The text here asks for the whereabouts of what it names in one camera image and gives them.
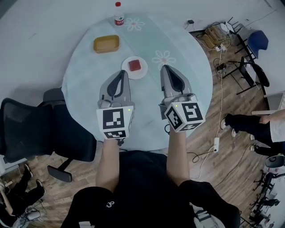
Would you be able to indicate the black power adapter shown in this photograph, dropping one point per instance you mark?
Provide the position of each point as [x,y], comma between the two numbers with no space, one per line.
[190,21]

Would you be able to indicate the person's right forearm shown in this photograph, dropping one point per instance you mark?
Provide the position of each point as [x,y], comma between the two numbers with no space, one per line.
[178,158]

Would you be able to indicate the black office chair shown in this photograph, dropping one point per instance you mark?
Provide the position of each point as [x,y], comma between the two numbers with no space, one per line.
[33,129]

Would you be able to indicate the blue chair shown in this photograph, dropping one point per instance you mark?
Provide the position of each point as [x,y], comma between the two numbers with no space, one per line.
[258,42]

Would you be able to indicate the person's black shirt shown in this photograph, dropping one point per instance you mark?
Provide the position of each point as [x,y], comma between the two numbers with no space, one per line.
[142,189]

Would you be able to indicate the white round plate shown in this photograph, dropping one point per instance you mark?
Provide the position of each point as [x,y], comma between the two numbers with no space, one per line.
[143,67]

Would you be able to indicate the black power brick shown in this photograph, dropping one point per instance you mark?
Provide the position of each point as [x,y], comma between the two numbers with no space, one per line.
[221,67]

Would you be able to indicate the pale green floral tablecloth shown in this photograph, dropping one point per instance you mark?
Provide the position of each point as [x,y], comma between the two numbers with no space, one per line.
[89,73]

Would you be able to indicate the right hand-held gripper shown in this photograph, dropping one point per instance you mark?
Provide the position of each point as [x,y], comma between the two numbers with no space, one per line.
[187,113]

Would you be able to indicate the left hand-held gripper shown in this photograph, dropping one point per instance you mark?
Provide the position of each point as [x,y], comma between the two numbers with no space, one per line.
[113,120]

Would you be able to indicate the router with antennas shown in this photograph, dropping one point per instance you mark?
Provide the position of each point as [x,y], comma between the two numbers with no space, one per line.
[225,26]

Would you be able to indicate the yellow rectangular box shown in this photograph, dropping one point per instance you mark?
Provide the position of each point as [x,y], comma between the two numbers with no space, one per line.
[105,44]

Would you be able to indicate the white desk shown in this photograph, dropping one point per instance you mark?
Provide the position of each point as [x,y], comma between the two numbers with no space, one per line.
[6,165]

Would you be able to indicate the white cabinet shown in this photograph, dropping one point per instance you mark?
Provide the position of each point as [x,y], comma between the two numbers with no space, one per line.
[276,101]

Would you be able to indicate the white power strip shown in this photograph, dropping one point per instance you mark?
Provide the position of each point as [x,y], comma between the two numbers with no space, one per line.
[216,144]
[221,47]

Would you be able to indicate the white and black machine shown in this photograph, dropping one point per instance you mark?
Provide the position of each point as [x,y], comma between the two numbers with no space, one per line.
[275,161]

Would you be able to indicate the black metal frame chair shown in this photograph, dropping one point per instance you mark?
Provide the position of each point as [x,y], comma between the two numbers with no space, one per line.
[262,75]

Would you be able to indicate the person's left forearm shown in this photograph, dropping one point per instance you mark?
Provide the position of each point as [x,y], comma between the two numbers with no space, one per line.
[108,164]

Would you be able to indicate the clear bottle with red cap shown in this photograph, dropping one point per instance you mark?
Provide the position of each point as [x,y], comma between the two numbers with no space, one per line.
[119,20]

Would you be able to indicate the red block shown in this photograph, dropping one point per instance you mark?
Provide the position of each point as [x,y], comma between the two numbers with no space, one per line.
[135,65]

